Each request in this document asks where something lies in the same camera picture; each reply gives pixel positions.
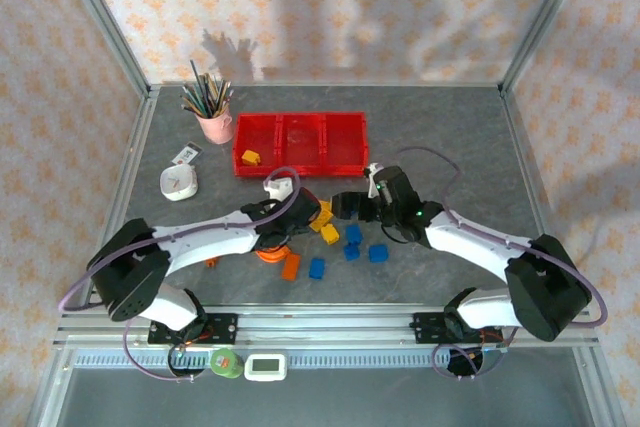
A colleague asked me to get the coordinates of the orange lego brick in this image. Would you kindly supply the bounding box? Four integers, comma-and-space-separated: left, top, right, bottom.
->
280, 252, 302, 282

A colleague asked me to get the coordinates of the red three-compartment tray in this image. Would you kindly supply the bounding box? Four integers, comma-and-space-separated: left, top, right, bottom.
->
232, 111, 372, 178

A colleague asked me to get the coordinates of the wide aluminium base extrusion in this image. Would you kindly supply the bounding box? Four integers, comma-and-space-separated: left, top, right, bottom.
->
54, 303, 600, 349

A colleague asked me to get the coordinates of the pink pencil cup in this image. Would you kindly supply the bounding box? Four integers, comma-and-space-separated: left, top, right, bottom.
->
194, 101, 235, 146

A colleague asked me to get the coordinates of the small printed card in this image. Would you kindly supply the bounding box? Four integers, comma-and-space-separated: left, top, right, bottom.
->
173, 142, 202, 167

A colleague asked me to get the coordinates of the white rounded timer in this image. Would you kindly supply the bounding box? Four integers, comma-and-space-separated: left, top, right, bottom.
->
158, 165, 200, 202

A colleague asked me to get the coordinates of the white digital display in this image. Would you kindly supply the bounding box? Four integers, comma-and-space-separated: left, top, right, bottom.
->
243, 352, 289, 382

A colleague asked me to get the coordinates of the green tape roll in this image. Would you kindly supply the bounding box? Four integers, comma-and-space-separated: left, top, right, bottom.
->
209, 348, 245, 379

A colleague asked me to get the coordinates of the long dark pencil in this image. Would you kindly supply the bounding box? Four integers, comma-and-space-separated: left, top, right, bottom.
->
188, 59, 214, 116

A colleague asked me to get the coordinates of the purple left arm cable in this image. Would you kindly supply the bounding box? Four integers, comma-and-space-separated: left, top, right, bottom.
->
58, 165, 302, 383

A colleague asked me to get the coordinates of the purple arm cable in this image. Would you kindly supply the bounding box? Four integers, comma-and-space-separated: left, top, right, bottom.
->
396, 145, 610, 379
58, 165, 302, 383

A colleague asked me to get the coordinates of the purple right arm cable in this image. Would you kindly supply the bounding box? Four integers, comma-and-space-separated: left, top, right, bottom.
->
396, 145, 610, 379

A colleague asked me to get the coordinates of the aluminium frame rail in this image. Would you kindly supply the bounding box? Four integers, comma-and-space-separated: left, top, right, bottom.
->
499, 86, 574, 308
79, 86, 161, 309

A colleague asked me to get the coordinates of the slotted grey cable duct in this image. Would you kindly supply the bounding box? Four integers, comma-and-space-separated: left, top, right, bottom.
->
74, 349, 501, 370

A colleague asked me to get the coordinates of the short aluminium frame post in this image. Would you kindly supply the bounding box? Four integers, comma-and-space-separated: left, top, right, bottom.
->
27, 346, 76, 427
572, 346, 629, 427

